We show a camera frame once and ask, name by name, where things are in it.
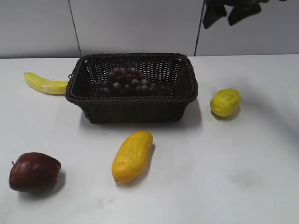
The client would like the yellow lemon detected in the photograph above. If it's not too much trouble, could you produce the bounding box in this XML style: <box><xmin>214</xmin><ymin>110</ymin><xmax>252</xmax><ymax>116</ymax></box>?
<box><xmin>210</xmin><ymin>88</ymin><xmax>242</xmax><ymax>117</ymax></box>

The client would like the orange yellow mango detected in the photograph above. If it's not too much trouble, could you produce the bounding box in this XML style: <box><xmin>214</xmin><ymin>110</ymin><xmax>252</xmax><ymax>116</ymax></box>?
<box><xmin>112</xmin><ymin>131</ymin><xmax>153</xmax><ymax>183</ymax></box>

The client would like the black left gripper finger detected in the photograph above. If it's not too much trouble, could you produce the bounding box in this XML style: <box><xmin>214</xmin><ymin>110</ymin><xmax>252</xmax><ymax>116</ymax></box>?
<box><xmin>228</xmin><ymin>3</ymin><xmax>261</xmax><ymax>26</ymax></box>

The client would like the purple grape bunch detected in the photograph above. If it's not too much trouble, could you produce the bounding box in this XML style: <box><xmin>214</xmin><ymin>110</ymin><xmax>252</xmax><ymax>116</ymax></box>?
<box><xmin>100</xmin><ymin>67</ymin><xmax>158</xmax><ymax>97</ymax></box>

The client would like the black wicker basket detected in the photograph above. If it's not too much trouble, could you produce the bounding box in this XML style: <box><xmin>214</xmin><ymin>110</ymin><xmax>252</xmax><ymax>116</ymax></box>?
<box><xmin>65</xmin><ymin>53</ymin><xmax>198</xmax><ymax>124</ymax></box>

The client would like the yellow banana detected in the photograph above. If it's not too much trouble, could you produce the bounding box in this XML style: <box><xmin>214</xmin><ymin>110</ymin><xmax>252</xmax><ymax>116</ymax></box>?
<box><xmin>24</xmin><ymin>72</ymin><xmax>68</xmax><ymax>95</ymax></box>

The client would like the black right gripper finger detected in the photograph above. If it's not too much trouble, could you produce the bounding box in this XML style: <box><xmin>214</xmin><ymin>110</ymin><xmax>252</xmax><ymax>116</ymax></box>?
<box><xmin>202</xmin><ymin>0</ymin><xmax>227</xmax><ymax>29</ymax></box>

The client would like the dark red apple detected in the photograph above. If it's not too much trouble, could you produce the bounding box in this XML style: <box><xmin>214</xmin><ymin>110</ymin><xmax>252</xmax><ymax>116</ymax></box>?
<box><xmin>8</xmin><ymin>152</ymin><xmax>61</xmax><ymax>193</ymax></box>

